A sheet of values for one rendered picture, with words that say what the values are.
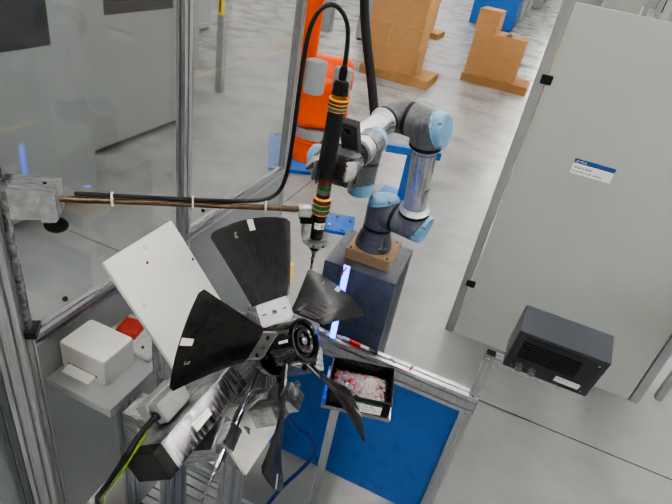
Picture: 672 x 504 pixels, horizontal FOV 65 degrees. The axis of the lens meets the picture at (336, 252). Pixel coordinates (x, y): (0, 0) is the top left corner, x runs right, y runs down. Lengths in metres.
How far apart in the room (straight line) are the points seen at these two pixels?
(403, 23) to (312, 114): 4.32
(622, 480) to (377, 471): 1.40
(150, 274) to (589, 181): 2.27
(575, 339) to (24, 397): 1.52
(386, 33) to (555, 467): 7.54
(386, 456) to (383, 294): 0.66
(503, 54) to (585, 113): 7.55
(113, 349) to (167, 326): 0.31
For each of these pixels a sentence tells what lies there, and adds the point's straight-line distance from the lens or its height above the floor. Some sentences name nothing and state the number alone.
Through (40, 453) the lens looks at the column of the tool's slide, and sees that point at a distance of 1.82.
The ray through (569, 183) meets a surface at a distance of 3.03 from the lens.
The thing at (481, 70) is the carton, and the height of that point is 0.23.
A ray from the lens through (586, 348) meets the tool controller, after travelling 1.69.
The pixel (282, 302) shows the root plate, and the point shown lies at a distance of 1.41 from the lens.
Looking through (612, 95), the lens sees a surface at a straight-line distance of 2.91.
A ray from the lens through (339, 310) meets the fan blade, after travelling 1.59.
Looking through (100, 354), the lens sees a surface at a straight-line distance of 1.71.
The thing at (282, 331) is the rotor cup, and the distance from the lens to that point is 1.36.
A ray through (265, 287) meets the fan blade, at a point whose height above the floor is 1.30.
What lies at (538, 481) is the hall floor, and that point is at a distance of 2.98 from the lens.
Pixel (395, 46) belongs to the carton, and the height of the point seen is 0.52.
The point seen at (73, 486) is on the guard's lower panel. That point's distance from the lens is 2.37.
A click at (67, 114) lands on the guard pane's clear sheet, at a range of 1.59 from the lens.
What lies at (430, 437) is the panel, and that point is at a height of 0.58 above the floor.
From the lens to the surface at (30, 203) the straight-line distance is 1.26.
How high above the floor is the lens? 2.15
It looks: 32 degrees down
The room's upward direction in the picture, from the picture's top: 11 degrees clockwise
